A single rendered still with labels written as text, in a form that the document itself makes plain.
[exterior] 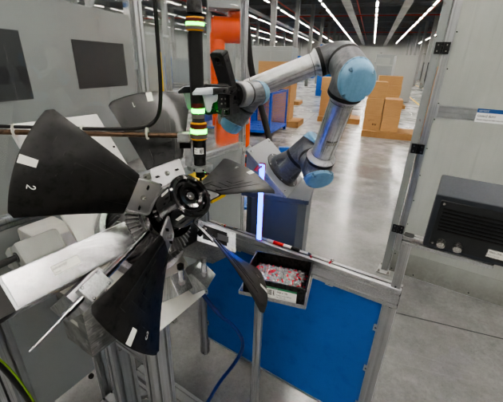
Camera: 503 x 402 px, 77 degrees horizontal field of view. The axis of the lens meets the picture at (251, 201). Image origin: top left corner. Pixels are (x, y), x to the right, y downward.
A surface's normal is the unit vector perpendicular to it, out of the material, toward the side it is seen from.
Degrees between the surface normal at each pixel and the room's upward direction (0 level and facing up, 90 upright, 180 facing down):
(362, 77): 109
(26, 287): 50
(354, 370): 90
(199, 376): 0
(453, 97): 90
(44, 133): 70
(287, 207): 90
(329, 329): 90
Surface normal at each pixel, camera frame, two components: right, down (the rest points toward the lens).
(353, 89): 0.14, 0.67
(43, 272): 0.67, -0.41
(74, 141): 0.56, 0.07
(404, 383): 0.03, -0.91
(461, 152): -0.54, 0.32
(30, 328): 0.84, 0.24
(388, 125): -0.32, 0.37
